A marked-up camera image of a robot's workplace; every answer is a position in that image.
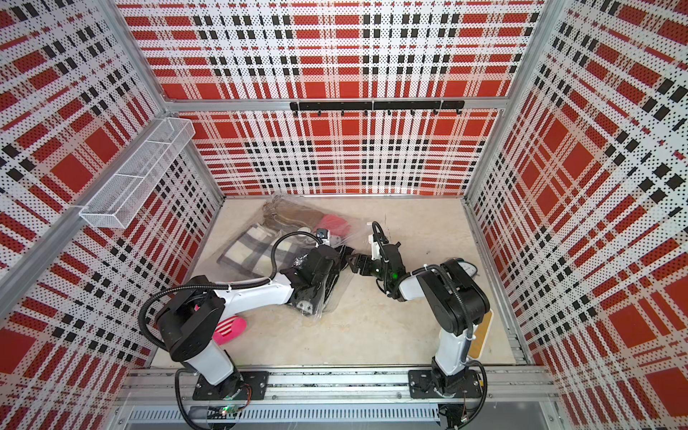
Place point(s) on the clear plastic vacuum bag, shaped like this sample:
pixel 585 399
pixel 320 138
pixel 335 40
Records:
pixel 357 238

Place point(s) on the white wire mesh basket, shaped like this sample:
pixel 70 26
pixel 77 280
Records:
pixel 116 203

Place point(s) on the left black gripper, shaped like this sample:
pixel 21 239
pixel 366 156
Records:
pixel 336 266

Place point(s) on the brown plaid scarf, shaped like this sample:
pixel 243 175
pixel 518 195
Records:
pixel 287 214

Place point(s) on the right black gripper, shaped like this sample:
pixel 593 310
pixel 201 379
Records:
pixel 361 259

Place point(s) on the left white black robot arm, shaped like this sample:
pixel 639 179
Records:
pixel 183 320

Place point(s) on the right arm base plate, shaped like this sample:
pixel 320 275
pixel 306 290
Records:
pixel 433 384

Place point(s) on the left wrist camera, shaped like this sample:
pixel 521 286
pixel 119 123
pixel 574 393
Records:
pixel 323 235

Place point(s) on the black smiley face scarf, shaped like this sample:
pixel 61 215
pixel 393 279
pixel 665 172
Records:
pixel 347 257

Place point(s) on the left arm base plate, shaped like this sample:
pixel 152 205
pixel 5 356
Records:
pixel 240 386

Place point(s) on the black wall hook rail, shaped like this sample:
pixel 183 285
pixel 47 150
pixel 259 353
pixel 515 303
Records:
pixel 389 105

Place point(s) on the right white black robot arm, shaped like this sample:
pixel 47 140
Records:
pixel 458 304

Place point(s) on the cream grey plaid scarf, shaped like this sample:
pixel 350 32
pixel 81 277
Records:
pixel 249 255

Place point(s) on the aluminium front rail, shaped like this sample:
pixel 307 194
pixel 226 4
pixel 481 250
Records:
pixel 513 397

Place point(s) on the teal alarm clock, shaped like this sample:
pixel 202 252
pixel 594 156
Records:
pixel 468 267

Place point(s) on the red knitted scarf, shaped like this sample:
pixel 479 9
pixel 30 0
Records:
pixel 337 225

